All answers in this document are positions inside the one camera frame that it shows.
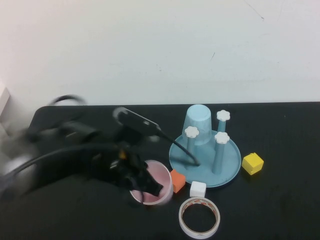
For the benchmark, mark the light blue plastic cup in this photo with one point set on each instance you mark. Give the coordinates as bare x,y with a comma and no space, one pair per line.
198,117

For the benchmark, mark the white foam cube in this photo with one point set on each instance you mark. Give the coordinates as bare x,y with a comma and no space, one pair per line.
197,189

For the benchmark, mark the white double-sided tape roll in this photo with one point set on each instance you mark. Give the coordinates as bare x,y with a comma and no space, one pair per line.
197,234

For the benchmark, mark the blue cup stand with pegs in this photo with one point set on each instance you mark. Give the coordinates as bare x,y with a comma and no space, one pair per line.
220,175

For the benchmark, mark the yellow foam cube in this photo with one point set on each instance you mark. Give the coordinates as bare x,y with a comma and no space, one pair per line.
252,163

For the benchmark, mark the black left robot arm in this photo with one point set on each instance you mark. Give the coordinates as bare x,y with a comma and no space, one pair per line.
62,172

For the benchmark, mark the pink plastic cup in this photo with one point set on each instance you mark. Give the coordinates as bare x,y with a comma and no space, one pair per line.
161,172

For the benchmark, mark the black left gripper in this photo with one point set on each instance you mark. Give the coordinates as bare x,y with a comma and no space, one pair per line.
112,167

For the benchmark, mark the orange foam cube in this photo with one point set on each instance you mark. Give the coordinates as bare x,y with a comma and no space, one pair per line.
178,181

